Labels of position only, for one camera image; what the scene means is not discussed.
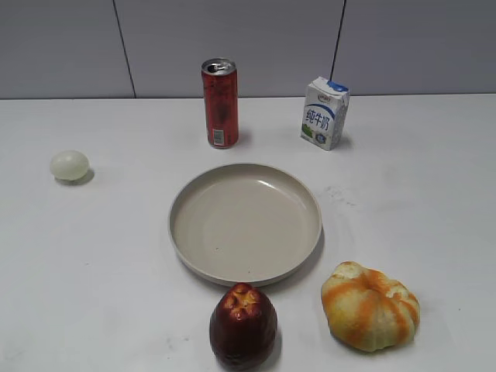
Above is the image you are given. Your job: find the red soda can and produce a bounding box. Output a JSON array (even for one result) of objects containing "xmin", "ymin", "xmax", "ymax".
[{"xmin": 201, "ymin": 57, "xmax": 239, "ymax": 149}]

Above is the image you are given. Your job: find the dark red apple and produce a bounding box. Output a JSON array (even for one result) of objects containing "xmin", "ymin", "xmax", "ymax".
[{"xmin": 209, "ymin": 283, "xmax": 278, "ymax": 371}]

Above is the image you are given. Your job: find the beige round plate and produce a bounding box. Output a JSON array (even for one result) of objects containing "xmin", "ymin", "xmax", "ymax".
[{"xmin": 167, "ymin": 163, "xmax": 323, "ymax": 286}]

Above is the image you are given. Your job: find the white egg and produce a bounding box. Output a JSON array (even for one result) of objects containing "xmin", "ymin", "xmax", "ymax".
[{"xmin": 50, "ymin": 150, "xmax": 90, "ymax": 181}]

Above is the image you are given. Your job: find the white blue milk carton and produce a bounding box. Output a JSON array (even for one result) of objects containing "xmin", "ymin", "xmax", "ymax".
[{"xmin": 301, "ymin": 77, "xmax": 350, "ymax": 151}]

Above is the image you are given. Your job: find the orange yellow peeled orange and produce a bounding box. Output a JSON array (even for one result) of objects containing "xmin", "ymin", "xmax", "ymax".
[{"xmin": 321, "ymin": 261, "xmax": 420, "ymax": 353}]

